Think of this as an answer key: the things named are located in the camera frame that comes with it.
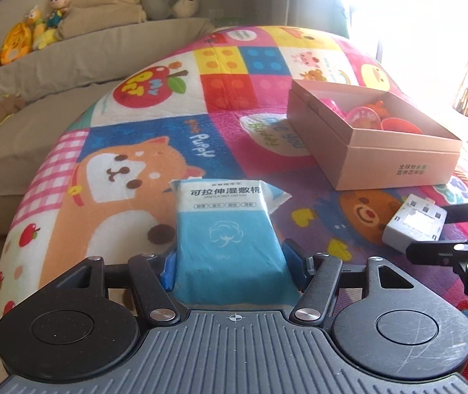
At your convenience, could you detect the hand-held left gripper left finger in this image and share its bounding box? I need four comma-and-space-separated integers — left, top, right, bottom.
67, 252, 181, 326

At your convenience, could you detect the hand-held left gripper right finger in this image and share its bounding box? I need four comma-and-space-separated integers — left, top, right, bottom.
283, 238, 415, 329

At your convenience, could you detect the white battery charger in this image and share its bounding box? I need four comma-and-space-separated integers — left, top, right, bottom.
382, 194, 449, 254

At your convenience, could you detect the blue cotton pad pack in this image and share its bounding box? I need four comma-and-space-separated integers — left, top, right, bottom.
169, 178, 292, 308

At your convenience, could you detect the pink cardboard box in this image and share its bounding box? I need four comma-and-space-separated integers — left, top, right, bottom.
286, 79, 463, 191

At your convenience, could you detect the red plastic lid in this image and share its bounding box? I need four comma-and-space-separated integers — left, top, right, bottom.
382, 115, 423, 134

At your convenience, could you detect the pudding toy with brown top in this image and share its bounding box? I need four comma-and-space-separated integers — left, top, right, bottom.
346, 104, 382, 130

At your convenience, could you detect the pink plastic basket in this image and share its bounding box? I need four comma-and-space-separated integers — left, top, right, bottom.
316, 94, 347, 118

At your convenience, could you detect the colourful cartoon play mat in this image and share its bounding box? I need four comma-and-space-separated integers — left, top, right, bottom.
0, 25, 468, 386

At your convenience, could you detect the orange pumpkin toy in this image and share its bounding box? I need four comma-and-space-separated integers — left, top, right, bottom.
367, 99, 388, 118

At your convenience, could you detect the beige sofa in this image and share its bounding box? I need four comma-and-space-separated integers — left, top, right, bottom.
0, 16, 218, 234

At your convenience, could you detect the brown plush toy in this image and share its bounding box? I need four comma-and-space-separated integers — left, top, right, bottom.
0, 94, 26, 124

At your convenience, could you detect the beige cushion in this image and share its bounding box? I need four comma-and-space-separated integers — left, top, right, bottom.
55, 0, 148, 42

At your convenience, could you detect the orange round plush toy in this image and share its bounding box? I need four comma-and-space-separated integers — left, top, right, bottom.
0, 22, 33, 65

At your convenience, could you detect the red-haired doll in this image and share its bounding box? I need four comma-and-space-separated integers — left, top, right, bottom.
43, 0, 72, 29

